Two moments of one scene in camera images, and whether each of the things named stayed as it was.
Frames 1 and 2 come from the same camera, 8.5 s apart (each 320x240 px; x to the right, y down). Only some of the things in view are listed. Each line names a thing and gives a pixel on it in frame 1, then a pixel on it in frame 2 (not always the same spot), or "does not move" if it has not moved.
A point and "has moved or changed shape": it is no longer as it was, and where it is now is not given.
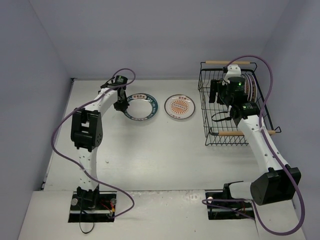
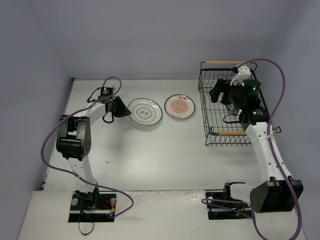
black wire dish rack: x=230 y=92 does not move
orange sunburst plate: x=179 y=106 does not move
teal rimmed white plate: x=142 y=107 has moved or changed shape
